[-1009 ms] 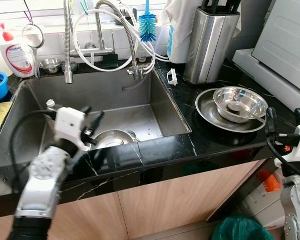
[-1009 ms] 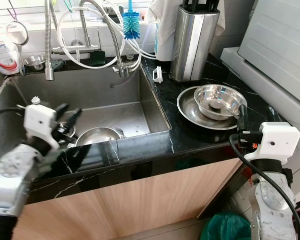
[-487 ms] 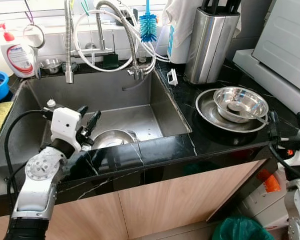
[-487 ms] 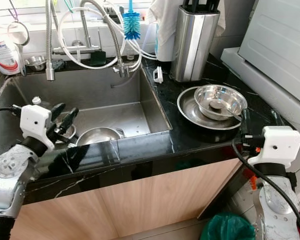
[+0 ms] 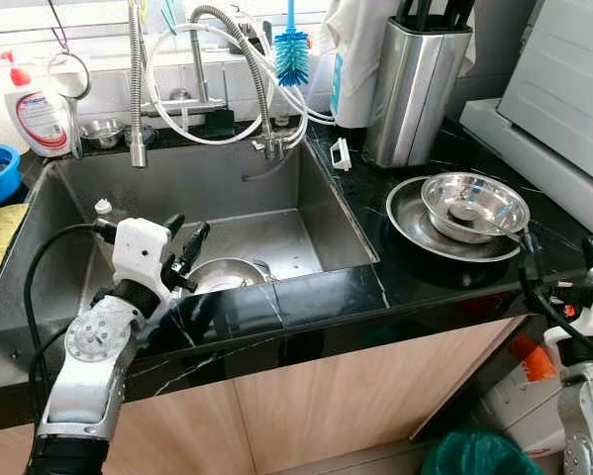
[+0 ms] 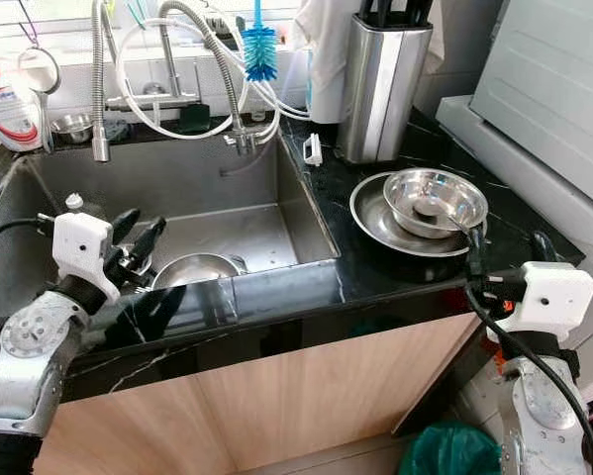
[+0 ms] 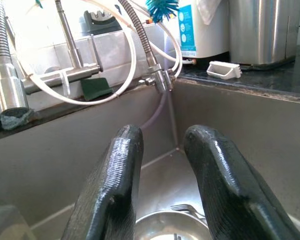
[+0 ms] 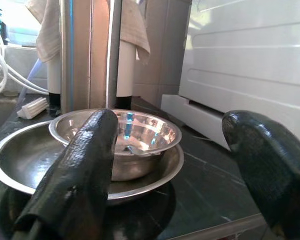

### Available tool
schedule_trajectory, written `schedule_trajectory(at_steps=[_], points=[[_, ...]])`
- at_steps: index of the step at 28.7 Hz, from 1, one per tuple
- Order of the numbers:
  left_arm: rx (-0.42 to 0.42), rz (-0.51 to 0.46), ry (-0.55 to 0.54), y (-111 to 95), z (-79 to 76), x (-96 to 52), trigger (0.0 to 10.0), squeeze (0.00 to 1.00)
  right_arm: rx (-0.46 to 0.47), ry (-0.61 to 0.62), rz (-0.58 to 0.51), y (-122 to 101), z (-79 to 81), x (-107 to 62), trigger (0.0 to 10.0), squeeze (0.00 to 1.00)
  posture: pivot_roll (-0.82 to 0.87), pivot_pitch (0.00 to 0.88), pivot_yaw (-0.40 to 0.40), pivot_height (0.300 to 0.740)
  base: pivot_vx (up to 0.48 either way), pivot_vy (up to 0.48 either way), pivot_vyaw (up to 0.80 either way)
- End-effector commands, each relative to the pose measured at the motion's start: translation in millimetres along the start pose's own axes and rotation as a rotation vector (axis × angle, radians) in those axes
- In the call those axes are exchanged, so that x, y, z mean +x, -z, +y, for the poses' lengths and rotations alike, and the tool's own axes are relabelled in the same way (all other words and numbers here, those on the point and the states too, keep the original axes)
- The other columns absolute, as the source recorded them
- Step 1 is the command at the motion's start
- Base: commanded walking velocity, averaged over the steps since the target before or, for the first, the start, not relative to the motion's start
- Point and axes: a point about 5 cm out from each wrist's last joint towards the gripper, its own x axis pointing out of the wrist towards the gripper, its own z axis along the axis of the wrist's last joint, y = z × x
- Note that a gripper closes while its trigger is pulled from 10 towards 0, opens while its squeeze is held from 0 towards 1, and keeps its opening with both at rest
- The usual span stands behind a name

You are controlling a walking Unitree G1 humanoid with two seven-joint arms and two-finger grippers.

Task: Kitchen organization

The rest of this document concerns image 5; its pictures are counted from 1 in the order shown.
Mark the large stainless steel bowl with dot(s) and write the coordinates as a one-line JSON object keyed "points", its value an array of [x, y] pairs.
{"points": [[474, 203]]}

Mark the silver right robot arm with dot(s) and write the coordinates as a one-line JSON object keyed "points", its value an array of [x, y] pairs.
{"points": [[585, 416]]}

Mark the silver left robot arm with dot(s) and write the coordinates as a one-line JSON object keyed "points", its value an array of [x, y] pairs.
{"points": [[88, 346]]}

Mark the stainless steel sink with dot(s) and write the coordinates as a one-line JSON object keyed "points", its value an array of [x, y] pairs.
{"points": [[227, 188]]}

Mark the orange plastic item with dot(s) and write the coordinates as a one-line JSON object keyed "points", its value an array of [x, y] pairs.
{"points": [[534, 361]]}

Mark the clear bottle white cap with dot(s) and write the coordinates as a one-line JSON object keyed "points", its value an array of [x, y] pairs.
{"points": [[103, 208]]}

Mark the black sponge holder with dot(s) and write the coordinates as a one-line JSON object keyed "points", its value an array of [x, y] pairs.
{"points": [[220, 124]]}

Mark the small stainless steel bowl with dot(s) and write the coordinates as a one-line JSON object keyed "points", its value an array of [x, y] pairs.
{"points": [[103, 134]]}

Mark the wide stainless steel plate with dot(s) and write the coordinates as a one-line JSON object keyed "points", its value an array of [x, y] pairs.
{"points": [[410, 223]]}

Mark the straight flexible steel faucet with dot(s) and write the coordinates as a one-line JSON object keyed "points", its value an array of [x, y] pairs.
{"points": [[138, 99]]}

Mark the curved gooseneck steel faucet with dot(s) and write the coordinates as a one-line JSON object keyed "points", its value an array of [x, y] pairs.
{"points": [[259, 84]]}

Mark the small white plastic clip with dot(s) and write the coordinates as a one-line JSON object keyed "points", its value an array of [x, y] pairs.
{"points": [[338, 155]]}

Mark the white washing machine grey lid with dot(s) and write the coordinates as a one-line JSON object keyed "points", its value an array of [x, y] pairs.
{"points": [[563, 89]]}

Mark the white soap bottle red pump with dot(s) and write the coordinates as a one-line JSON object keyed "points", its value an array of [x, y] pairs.
{"points": [[39, 119]]}

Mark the round metal strainer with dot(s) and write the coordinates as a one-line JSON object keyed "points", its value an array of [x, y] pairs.
{"points": [[68, 74]]}

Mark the green rubbish bag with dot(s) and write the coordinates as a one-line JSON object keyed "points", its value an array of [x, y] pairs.
{"points": [[474, 457]]}

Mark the stainless steel knife block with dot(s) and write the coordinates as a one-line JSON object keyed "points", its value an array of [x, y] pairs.
{"points": [[415, 99]]}

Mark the blue bottle brush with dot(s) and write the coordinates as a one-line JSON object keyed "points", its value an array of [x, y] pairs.
{"points": [[292, 57]]}

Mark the white hanging cloth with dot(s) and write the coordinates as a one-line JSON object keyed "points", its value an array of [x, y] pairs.
{"points": [[360, 59]]}

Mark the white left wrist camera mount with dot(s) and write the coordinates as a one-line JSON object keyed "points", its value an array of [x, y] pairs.
{"points": [[138, 252]]}

